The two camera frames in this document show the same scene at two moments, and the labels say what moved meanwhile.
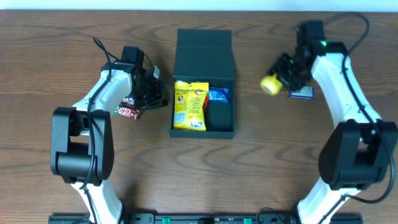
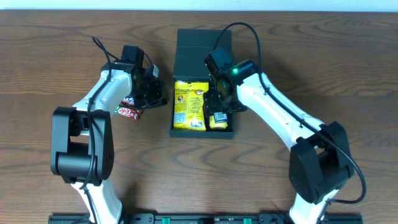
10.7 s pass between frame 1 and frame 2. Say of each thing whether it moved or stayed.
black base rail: stayed
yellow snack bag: stayed
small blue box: moved
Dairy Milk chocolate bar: stayed
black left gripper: stayed
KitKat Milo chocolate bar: stayed
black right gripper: moved
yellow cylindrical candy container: moved
